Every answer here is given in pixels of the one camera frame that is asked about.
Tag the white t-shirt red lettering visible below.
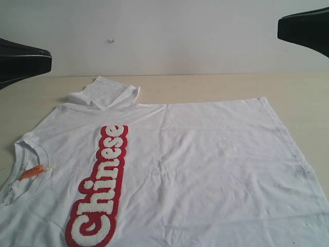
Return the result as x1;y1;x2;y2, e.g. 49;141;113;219
1;77;328;246

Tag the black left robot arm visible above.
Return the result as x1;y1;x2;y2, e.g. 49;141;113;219
1;39;52;89

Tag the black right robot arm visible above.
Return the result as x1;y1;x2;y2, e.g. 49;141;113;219
277;7;328;57

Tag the orange neck label tag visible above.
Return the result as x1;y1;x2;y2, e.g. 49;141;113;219
19;165;44;181

